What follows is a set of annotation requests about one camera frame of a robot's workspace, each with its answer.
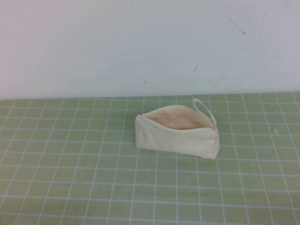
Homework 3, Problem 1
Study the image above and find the green grid cutting mat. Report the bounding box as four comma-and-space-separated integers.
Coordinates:
0, 92, 300, 225

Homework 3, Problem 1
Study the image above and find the cream fabric pencil case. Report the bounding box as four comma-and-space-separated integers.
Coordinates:
135, 98, 220, 161

